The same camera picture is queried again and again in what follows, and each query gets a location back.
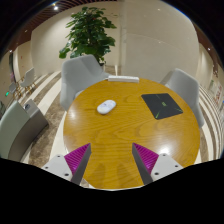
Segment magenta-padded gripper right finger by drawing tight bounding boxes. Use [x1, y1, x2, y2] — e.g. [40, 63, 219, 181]
[131, 142, 184, 186]

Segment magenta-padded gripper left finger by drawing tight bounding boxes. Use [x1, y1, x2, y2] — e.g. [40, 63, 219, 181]
[41, 143, 92, 186]

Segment white computer mouse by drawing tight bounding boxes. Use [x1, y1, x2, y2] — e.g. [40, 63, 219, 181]
[96, 99, 117, 115]

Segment black mouse pad green lines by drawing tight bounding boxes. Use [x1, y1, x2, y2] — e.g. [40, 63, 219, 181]
[140, 92, 184, 120]

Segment grey-green armchair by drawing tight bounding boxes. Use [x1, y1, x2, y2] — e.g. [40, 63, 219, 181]
[0, 98, 49, 163]

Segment light grey shell chair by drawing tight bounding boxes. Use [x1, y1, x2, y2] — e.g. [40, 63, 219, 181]
[160, 68, 205, 128]
[59, 54, 111, 111]

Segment white power strip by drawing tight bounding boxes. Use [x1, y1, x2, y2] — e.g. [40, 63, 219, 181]
[107, 75, 140, 84]

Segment small grey wooden-legged chair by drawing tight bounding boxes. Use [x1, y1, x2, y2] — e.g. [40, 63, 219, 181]
[20, 67, 37, 96]
[8, 81, 21, 100]

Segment large green potted plant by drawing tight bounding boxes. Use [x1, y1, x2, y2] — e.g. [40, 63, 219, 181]
[58, 6, 118, 66]

